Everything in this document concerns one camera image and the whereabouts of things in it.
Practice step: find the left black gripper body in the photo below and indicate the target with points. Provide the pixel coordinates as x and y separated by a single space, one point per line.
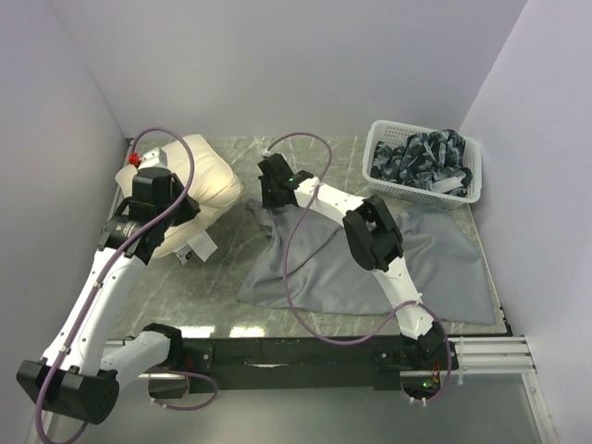
185 212

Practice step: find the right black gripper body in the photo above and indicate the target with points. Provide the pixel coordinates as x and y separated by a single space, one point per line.
271 199

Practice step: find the cream white pillow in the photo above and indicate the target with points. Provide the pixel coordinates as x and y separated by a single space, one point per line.
215 187

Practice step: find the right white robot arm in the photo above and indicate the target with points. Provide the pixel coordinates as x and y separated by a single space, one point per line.
375 245

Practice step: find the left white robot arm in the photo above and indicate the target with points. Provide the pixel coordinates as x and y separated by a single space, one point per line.
74 377

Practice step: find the white plastic basket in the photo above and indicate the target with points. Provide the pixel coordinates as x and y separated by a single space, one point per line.
394 134

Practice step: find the dark patterned cloth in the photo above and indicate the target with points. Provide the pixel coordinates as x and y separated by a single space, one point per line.
428 161

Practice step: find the black base bar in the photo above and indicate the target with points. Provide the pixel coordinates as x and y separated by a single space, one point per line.
380 363

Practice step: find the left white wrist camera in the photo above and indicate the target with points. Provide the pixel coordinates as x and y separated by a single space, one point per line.
155 157

